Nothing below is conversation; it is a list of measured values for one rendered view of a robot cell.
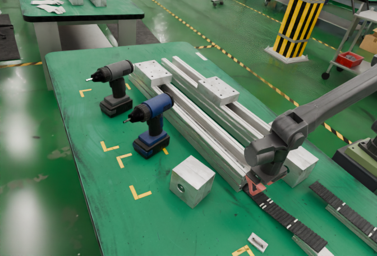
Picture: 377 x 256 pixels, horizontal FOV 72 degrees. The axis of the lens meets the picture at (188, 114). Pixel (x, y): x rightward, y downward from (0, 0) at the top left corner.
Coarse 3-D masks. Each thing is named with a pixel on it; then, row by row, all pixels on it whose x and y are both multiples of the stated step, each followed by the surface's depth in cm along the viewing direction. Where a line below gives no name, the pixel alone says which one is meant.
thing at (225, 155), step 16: (176, 96) 115; (176, 112) 104; (192, 112) 108; (176, 128) 108; (192, 128) 98; (208, 128) 102; (192, 144) 101; (208, 144) 92; (224, 144) 96; (240, 144) 93; (208, 160) 95; (224, 160) 87; (240, 160) 92; (224, 176) 89; (240, 176) 83; (256, 176) 90
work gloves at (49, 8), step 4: (48, 0) 212; (56, 0) 213; (40, 4) 202; (44, 4) 203; (44, 8) 197; (48, 8) 196; (52, 8) 197; (56, 8) 194; (60, 8) 197; (56, 12) 193; (60, 12) 195
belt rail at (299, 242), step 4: (296, 236) 74; (296, 240) 75; (300, 240) 74; (300, 244) 74; (304, 244) 73; (304, 248) 73; (308, 248) 72; (324, 248) 72; (308, 252) 73; (312, 252) 71; (316, 252) 71; (320, 252) 71; (324, 252) 71; (328, 252) 71
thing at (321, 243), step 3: (318, 240) 72; (321, 240) 72; (324, 240) 72; (315, 243) 71; (318, 243) 71; (321, 243) 72; (324, 243) 71; (327, 243) 72; (312, 246) 71; (315, 246) 70; (318, 246) 71; (321, 246) 70; (324, 246) 71; (315, 249) 70; (318, 249) 70; (321, 249) 70; (318, 252) 69
